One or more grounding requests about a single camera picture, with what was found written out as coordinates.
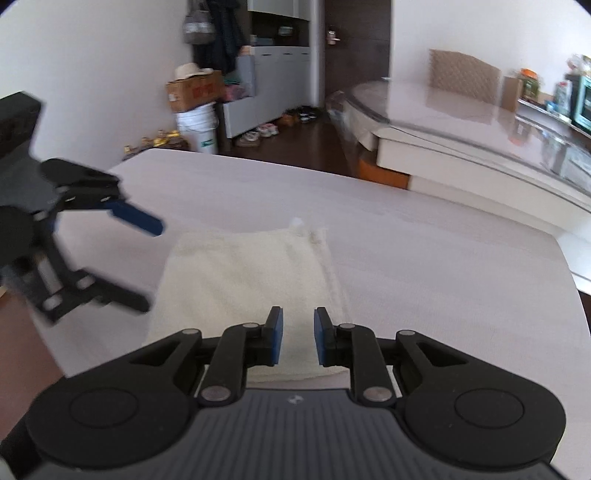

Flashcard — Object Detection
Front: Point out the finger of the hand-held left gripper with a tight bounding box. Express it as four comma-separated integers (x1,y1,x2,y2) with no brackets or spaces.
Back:
28,227,151,326
32,158,165,237

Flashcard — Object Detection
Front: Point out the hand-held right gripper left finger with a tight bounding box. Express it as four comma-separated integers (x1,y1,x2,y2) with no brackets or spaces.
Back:
124,305,284,407

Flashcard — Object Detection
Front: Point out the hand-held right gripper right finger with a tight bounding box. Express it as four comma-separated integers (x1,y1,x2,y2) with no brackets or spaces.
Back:
314,305,469,407

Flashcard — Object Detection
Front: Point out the cream towel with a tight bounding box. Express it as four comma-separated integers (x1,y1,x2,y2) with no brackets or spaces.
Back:
147,219,352,384

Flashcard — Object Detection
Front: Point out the cluster of gold-capped bottles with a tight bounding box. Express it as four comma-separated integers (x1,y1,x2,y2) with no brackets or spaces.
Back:
122,130,190,155

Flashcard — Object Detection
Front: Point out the white plastic bucket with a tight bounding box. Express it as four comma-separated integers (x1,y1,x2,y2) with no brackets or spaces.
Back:
177,102,220,155

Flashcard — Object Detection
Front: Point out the brown cardboard box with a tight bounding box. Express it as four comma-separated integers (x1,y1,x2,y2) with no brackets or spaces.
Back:
166,70,225,114

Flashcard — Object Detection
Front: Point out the row of shoes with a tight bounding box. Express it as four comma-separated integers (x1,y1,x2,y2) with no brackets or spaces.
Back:
235,106,319,148

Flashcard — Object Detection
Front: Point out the cream sun hat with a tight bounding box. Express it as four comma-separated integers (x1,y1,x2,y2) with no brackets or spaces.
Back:
174,62,214,83

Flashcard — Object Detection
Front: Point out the pile of colourful cloth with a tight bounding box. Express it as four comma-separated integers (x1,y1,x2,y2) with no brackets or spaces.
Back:
222,76,254,102

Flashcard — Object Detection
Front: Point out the grey hanging bag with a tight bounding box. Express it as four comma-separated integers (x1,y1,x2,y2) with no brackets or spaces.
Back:
184,0,215,44

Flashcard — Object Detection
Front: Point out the dark hanging jacket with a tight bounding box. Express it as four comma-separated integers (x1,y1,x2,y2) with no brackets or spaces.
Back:
205,0,245,75

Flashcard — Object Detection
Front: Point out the white glass-topped dining table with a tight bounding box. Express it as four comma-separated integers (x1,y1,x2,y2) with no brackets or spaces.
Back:
325,78,591,296

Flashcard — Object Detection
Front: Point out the beige quilted chair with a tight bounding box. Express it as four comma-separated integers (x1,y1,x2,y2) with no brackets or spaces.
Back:
428,48,502,106

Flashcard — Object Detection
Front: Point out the dark brown door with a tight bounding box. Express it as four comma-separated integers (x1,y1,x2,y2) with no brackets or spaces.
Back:
318,0,392,100

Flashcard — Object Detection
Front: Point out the small brown paper box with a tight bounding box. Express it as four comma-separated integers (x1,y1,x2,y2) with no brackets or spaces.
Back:
502,75,525,112

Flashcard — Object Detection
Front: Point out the orange-lidded glass jar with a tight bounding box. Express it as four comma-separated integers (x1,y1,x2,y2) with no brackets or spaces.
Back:
519,68,540,100

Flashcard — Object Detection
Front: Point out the white red snack bag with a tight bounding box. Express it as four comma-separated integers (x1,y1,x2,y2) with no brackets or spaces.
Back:
554,80,573,114

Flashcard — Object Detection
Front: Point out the teal toaster oven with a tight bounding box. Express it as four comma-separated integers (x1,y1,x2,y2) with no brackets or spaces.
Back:
570,74,591,137

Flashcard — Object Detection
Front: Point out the grey wall cabinet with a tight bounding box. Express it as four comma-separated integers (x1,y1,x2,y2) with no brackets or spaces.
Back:
191,0,324,139

